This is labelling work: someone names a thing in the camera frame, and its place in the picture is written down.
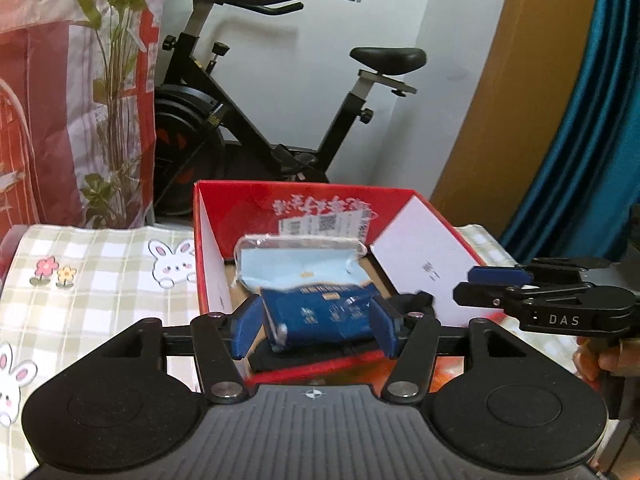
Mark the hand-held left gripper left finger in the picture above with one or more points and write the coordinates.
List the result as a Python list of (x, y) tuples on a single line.
[(245, 331)]

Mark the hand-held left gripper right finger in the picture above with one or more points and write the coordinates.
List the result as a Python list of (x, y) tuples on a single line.
[(384, 331)]

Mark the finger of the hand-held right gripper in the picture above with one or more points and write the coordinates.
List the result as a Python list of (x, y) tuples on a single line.
[(497, 275), (480, 294)]

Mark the blue tissue packet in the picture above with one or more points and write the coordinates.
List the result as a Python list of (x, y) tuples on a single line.
[(320, 312)]

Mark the red strawberry print cardboard box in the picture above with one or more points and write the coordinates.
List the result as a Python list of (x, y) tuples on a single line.
[(320, 225)]

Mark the person's right hand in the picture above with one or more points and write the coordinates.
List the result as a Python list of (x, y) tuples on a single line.
[(597, 360)]

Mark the light blue face mask packet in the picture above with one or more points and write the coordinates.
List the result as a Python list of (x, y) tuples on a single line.
[(300, 262)]

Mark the checked rabbit print bedsheet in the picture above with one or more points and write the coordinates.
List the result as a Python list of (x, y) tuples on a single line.
[(105, 280)]

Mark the blue curtain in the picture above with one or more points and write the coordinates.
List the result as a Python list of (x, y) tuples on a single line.
[(580, 125)]

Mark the wooden door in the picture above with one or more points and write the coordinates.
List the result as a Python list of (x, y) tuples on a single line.
[(510, 80)]

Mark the black exercise bike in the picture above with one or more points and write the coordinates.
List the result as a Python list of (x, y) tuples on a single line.
[(240, 110)]

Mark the red floral printed curtain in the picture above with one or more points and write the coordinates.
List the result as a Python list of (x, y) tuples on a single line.
[(75, 90)]

